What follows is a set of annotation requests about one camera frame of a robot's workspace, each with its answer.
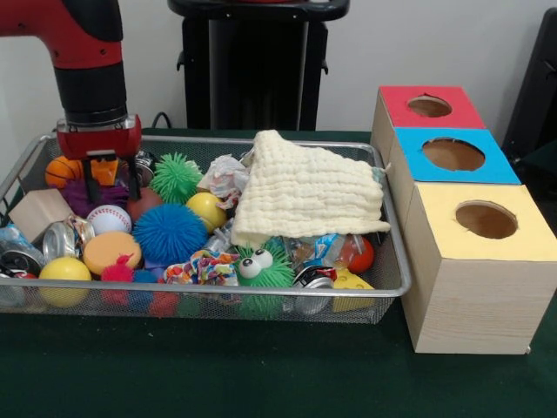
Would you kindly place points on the light blue muslin cloth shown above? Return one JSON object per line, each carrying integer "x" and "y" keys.
{"x": 378, "y": 174}

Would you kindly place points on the cream muslin cloth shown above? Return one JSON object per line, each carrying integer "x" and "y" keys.
{"x": 304, "y": 187}

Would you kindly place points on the blue spiky ball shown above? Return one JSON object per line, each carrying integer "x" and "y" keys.
{"x": 169, "y": 233}

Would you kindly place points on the yellow ball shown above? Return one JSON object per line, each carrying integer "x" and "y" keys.
{"x": 65, "y": 270}

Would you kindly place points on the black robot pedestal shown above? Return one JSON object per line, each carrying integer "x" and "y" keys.
{"x": 261, "y": 65}

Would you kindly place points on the purple spiky ball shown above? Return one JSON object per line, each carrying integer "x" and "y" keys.
{"x": 76, "y": 196}

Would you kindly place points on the orange plastic toy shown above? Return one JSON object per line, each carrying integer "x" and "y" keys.
{"x": 105, "y": 170}

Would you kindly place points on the black stand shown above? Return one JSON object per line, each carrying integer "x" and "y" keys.
{"x": 537, "y": 78}

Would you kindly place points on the green spiky toy with eyes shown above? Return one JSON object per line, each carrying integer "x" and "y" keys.
{"x": 278, "y": 272}

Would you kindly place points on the yellow cheese wedge toy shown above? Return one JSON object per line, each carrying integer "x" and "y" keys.
{"x": 350, "y": 283}

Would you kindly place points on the wooden box with three holes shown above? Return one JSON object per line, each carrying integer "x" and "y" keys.
{"x": 478, "y": 305}

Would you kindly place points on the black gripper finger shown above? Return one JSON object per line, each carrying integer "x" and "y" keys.
{"x": 92, "y": 183}
{"x": 134, "y": 180}

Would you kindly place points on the green spiky ball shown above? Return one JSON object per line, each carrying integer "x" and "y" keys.
{"x": 176, "y": 178}

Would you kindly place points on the small orange basketball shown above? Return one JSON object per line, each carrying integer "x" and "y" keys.
{"x": 63, "y": 172}

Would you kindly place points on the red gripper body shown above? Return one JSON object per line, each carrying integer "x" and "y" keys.
{"x": 100, "y": 141}

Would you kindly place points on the dark green side tablecloth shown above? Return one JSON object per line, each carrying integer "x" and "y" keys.
{"x": 541, "y": 157}

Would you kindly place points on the white baseball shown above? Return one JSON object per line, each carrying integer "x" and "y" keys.
{"x": 109, "y": 220}

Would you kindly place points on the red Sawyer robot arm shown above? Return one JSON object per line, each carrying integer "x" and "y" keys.
{"x": 87, "y": 56}

